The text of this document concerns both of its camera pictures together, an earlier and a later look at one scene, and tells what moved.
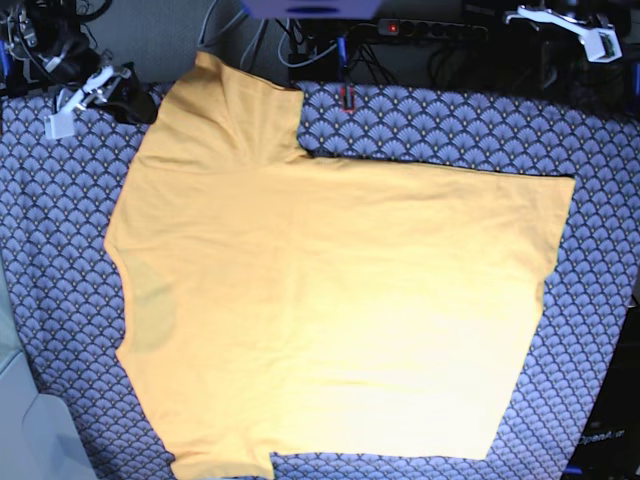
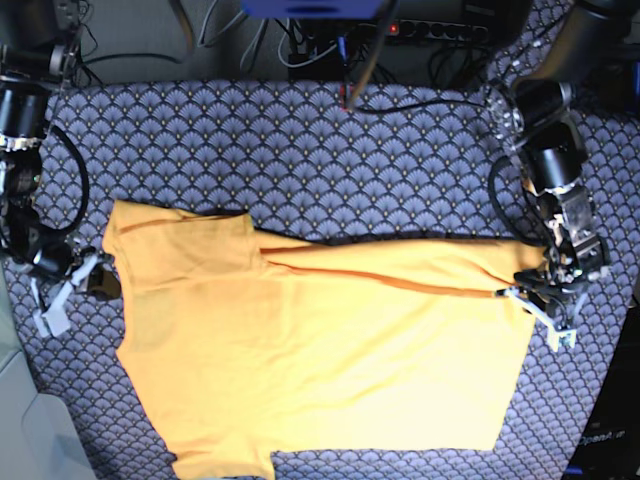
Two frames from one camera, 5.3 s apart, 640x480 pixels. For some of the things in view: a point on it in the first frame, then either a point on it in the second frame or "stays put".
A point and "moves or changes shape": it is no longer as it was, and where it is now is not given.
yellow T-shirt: [275, 302] moves or changes shape
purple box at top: [311, 9] stays put
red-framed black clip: [347, 97] stays put
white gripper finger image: [599, 42] → [576, 255]
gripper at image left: [75, 60] → [57, 256]
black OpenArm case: [609, 448] stays put
